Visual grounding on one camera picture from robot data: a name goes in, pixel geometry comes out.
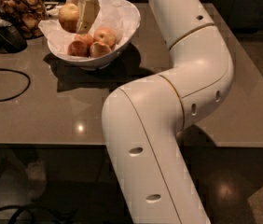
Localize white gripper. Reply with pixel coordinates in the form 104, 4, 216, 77
66, 0, 100, 34

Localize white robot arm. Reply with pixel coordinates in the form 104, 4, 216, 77
102, 0, 234, 224

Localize white paper liner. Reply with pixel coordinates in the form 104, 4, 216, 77
38, 0, 141, 55

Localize black cables on floor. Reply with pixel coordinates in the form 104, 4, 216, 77
0, 195, 76, 224

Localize white shoe on floor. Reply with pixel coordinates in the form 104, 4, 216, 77
25, 160, 47, 201

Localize small white items behind bowl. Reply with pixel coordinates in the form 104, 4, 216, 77
47, 5, 62, 18

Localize glass jar of snacks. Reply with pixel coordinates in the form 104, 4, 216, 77
0, 0, 47, 39

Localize right back apple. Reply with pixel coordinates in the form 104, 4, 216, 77
93, 27, 117, 47

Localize red-yellow apple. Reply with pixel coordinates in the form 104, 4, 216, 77
58, 3, 78, 33

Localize front middle apple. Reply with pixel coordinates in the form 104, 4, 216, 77
90, 41, 112, 58

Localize white bowl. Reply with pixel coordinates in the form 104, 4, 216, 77
46, 0, 141, 71

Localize black round appliance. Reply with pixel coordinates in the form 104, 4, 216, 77
0, 25, 27, 53

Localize front left apple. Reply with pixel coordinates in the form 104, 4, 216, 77
67, 40, 88, 57

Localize black cable on table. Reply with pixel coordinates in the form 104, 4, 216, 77
0, 67, 32, 103

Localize back middle apple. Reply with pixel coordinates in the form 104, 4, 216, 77
75, 34, 93, 47

